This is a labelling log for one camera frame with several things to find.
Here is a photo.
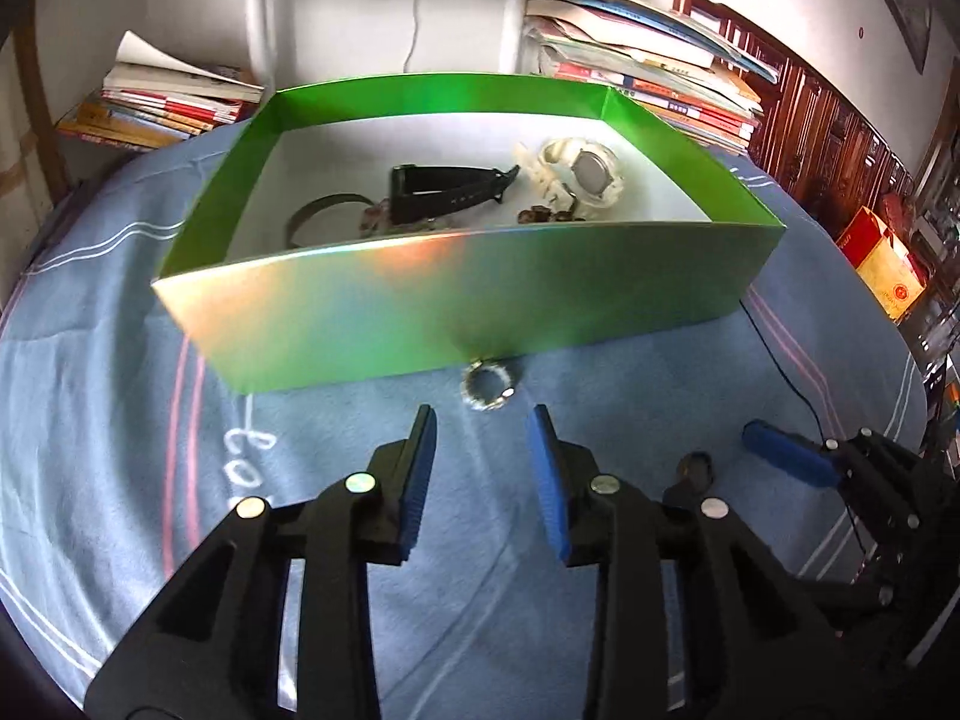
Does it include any beige curtain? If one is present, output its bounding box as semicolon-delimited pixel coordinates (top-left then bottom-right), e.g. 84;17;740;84
0;30;46;301

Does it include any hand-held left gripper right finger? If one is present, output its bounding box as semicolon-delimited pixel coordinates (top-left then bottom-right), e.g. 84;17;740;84
526;403;848;720

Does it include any red and yellow box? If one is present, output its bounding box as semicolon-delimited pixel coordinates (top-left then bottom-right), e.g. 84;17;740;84
834;206;931;323

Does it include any black wristwatch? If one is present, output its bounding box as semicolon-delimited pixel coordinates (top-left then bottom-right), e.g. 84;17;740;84
388;163;520;226

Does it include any dark framed wall picture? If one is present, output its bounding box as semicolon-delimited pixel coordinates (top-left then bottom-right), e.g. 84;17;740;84
855;0;935;76

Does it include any carved wooden cabinet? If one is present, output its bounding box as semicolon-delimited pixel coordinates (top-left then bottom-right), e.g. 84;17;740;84
671;0;931;211

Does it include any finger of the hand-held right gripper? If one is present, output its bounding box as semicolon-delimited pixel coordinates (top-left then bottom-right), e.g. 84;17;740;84
661;451;715;505
741;420;931;533

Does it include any shiny green box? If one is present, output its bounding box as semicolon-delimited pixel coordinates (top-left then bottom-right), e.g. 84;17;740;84
150;71;788;395

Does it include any black cable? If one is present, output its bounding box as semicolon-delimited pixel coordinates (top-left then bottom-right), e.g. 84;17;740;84
737;298;871;571

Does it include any cream wristwatch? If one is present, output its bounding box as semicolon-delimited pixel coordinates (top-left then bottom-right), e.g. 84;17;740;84
514;136;625;205

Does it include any silver ring bracelet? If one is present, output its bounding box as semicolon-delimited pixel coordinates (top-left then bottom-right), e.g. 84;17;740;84
459;358;517;413

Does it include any small stack of books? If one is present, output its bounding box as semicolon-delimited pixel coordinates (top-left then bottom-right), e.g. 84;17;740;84
56;30;267;151

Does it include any tall stack of books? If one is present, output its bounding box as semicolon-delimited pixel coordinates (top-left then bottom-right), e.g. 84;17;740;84
495;0;781;158

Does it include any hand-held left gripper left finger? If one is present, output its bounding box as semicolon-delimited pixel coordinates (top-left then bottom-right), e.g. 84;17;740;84
82;403;440;720

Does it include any blue striped tablecloth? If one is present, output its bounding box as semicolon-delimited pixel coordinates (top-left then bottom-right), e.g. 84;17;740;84
0;116;935;720

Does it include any white shelf stand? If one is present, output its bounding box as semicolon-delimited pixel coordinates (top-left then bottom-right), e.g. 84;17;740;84
135;0;653;83

